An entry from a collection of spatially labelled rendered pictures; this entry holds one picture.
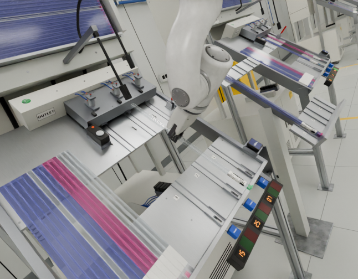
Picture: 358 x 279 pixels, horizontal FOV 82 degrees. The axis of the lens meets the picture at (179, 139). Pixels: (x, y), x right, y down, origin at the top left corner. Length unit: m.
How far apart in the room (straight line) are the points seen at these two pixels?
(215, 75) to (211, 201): 0.38
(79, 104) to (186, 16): 0.51
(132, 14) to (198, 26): 2.82
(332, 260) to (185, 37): 1.29
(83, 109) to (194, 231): 0.54
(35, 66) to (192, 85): 0.60
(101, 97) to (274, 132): 0.79
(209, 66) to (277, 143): 0.72
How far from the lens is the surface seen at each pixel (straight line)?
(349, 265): 1.43
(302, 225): 1.44
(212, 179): 0.71
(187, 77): 0.43
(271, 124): 1.07
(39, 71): 0.89
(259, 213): 0.73
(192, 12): 0.46
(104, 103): 0.82
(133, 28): 3.14
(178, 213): 0.63
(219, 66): 0.48
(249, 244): 0.68
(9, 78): 0.86
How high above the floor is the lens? 1.16
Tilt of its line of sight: 18 degrees down
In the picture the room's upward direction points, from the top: 25 degrees counter-clockwise
